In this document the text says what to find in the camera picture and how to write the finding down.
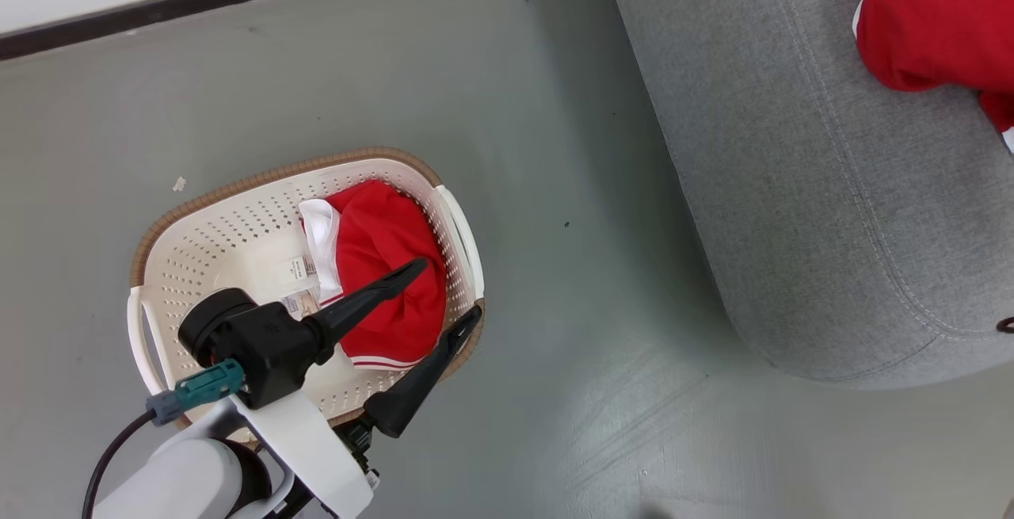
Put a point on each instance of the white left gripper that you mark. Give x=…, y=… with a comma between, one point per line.
x=305, y=448

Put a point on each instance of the red and white garment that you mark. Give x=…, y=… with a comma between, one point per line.
x=927, y=20
x=380, y=242

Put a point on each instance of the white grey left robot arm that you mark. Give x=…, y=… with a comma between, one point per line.
x=174, y=479

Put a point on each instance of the grey fabric sofa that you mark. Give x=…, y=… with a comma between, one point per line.
x=792, y=186

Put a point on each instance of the white barcode sticker label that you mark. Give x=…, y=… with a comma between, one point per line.
x=301, y=267

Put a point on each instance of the cream perforated laundry basket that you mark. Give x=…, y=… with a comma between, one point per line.
x=238, y=226

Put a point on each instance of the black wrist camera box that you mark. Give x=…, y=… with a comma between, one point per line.
x=261, y=345

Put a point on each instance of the black wall baseboard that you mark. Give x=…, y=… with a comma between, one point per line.
x=158, y=10

